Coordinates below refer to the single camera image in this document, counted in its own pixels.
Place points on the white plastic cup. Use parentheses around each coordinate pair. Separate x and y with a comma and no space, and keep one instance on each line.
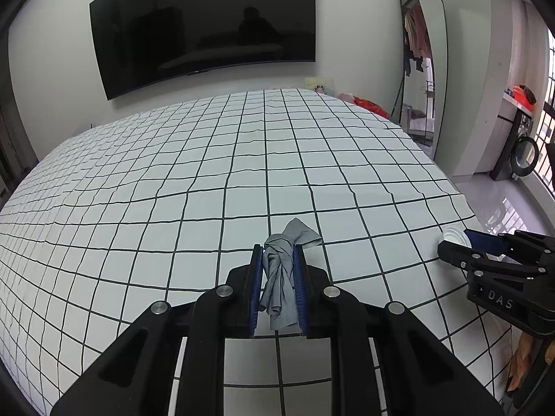
(455,237)

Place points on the window with metal grille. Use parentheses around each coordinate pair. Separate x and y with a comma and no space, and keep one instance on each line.
(548,117)

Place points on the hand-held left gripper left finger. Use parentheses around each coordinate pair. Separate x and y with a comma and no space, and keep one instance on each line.
(256,290)

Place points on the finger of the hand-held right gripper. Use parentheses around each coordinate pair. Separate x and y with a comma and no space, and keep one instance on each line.
(457,253)
(485,242)

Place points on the orange basin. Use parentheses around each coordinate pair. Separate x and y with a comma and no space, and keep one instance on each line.
(518,94)

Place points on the tall standing mirror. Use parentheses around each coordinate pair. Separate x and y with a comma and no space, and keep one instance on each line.
(422,73)

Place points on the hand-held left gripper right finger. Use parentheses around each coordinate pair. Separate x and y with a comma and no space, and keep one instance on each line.
(299,290)

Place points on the framed photo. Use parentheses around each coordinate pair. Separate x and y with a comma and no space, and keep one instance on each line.
(318,86)

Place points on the red plastic bag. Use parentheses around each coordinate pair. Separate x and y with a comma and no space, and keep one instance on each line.
(370,106)

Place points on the person's right hand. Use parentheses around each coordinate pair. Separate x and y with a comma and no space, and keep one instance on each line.
(520,359)

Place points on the pink plastic bag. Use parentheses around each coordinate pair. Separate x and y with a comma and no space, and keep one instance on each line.
(345,96)

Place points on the tall white wardrobe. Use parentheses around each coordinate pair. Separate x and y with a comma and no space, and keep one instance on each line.
(477,95)

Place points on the black wall television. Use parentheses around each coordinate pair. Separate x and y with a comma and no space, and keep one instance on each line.
(195,30)

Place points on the grey cloth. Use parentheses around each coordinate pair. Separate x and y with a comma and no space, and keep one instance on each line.
(282,268)

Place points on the bed with grid-pattern sheet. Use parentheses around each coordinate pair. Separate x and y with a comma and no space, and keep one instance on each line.
(173,182)

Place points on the dark washing machine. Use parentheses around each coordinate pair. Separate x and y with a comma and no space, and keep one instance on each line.
(524,156)

